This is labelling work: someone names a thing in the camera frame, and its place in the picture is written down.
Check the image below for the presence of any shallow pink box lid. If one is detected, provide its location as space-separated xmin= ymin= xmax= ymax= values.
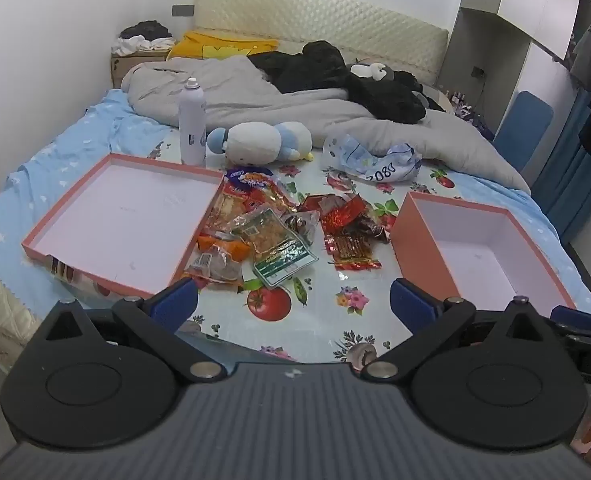
xmin=21 ymin=152 xmax=226 ymax=298

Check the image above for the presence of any cardboard box with clothes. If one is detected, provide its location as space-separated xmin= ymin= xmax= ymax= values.
xmin=110 ymin=49 xmax=176 ymax=90

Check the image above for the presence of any pile of snack packets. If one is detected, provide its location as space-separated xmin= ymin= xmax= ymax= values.
xmin=182 ymin=165 xmax=391 ymax=291

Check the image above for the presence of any grey hanging jacket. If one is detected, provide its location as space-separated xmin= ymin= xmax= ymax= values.
xmin=569 ymin=7 xmax=591 ymax=78

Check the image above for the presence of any deep pink cardboard box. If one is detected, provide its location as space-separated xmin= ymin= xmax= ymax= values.
xmin=390 ymin=191 xmax=579 ymax=318

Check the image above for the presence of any white wardrobe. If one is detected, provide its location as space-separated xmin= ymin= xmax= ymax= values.
xmin=438 ymin=0 xmax=591 ymax=136

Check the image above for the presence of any cream mattress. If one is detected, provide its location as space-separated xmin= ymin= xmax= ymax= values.
xmin=0 ymin=255 xmax=43 ymax=346

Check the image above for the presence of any black fleece clothing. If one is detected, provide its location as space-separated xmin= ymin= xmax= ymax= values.
xmin=248 ymin=40 xmax=429 ymax=123

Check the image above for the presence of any cream padded headboard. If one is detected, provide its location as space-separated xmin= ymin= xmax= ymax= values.
xmin=192 ymin=0 xmax=450 ymax=86

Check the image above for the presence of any blue curtain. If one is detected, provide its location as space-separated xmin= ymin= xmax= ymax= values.
xmin=530 ymin=85 xmax=591 ymax=246

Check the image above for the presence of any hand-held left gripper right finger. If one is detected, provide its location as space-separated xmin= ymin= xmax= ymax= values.
xmin=359 ymin=277 xmax=549 ymax=381

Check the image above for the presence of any blue snack packet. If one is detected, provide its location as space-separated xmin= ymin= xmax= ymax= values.
xmin=226 ymin=166 xmax=275 ymax=193

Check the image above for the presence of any white spray bottle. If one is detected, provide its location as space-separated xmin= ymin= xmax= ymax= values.
xmin=178 ymin=77 xmax=207 ymax=167

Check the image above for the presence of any crumpled blue white plastic bag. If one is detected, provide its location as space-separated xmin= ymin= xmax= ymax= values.
xmin=324 ymin=134 xmax=423 ymax=183

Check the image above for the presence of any blue chair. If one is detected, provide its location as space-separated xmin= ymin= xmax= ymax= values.
xmin=493 ymin=91 xmax=555 ymax=173

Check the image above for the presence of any fruit print plastic mat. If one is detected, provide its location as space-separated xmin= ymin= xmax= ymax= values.
xmin=50 ymin=132 xmax=481 ymax=366

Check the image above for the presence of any white and blue plush toy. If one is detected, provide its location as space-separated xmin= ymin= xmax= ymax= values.
xmin=206 ymin=121 xmax=316 ymax=165

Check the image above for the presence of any grey white plush toy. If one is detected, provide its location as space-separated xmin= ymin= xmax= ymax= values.
xmin=348 ymin=61 xmax=401 ymax=83

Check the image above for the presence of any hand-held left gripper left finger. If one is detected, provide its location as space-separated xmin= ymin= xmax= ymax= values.
xmin=40 ymin=276 xmax=223 ymax=381

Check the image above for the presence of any round bedside table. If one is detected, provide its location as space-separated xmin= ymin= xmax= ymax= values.
xmin=433 ymin=87 xmax=496 ymax=141

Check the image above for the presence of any yellow pillow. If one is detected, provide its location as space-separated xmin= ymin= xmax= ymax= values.
xmin=168 ymin=31 xmax=280 ymax=61

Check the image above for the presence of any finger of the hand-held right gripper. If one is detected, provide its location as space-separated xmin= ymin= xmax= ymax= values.
xmin=550 ymin=306 xmax=591 ymax=346

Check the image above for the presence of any grey duvet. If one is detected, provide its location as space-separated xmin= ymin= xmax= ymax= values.
xmin=125 ymin=55 xmax=533 ymax=196

